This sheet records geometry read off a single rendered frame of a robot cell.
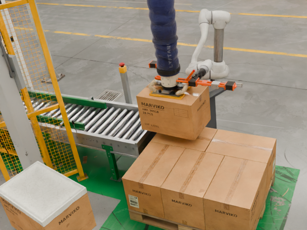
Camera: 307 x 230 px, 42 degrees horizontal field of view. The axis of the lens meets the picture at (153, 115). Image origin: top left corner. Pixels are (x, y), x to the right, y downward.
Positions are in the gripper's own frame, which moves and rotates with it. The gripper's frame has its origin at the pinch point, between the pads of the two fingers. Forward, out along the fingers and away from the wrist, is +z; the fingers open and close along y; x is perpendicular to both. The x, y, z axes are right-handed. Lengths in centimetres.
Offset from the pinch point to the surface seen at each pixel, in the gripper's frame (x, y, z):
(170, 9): 15, -70, 4
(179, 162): 4, 65, 42
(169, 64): 19.7, -20.2, 8.2
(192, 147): 1, 65, 16
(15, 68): 120, -48, 92
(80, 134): 126, 63, 34
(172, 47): 16.7, -35.2, 5.0
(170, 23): 16, -58, 5
